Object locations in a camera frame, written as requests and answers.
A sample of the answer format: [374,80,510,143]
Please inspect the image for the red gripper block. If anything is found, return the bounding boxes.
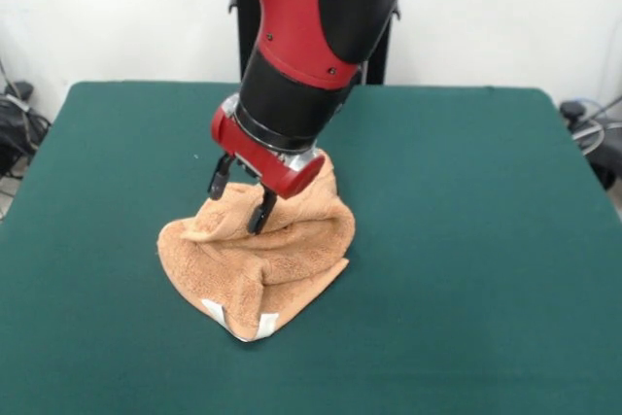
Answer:
[207,108,326,234]

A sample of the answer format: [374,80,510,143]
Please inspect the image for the tan terry towel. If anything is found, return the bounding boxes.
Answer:
[155,152,357,344]

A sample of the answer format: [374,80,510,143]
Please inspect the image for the dark green table cloth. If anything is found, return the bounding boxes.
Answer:
[0,80,622,415]

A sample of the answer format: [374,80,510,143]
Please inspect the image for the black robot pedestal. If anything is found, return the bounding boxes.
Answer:
[226,0,425,86]

